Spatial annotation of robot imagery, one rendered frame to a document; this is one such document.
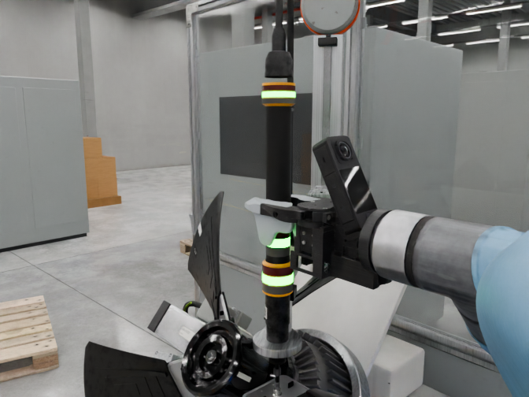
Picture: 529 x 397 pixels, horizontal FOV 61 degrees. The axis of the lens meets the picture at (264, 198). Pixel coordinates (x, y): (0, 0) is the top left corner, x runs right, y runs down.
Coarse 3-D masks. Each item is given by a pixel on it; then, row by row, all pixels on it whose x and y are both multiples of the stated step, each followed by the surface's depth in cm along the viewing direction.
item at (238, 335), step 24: (216, 336) 71; (240, 336) 68; (192, 360) 72; (216, 360) 69; (240, 360) 66; (264, 360) 70; (288, 360) 74; (192, 384) 68; (216, 384) 65; (240, 384) 66
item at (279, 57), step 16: (272, 32) 57; (272, 48) 57; (272, 64) 57; (288, 64) 57; (272, 304) 62; (288, 304) 63; (272, 320) 63; (288, 320) 63; (272, 336) 63; (288, 336) 64
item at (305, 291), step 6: (324, 270) 71; (330, 276) 67; (312, 282) 71; (318, 282) 68; (324, 282) 67; (300, 288) 77; (306, 288) 70; (312, 288) 68; (318, 288) 67; (300, 294) 70; (306, 294) 68; (294, 300) 69; (300, 300) 68
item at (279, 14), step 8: (280, 0) 57; (288, 0) 64; (280, 8) 57; (288, 8) 64; (280, 16) 57; (288, 16) 65; (280, 24) 57; (288, 24) 65; (288, 32) 65; (288, 40) 66; (288, 48) 66; (288, 80) 67
